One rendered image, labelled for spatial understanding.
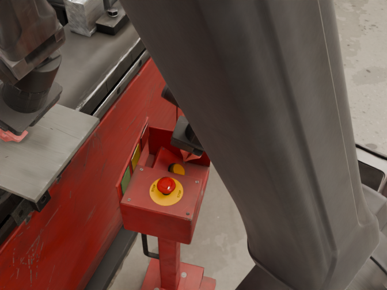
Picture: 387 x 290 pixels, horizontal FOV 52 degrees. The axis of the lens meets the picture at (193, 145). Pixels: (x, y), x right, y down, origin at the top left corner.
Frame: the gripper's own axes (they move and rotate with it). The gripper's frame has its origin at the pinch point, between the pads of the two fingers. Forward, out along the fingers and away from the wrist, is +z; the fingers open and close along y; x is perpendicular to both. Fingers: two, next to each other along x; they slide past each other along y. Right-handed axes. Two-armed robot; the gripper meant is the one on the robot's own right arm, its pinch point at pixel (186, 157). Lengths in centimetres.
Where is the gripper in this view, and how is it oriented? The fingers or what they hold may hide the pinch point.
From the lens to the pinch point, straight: 91.9
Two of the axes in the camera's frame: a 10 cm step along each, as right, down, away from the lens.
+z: -2.9, 5.6, 7.8
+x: -2.4, 7.4, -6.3
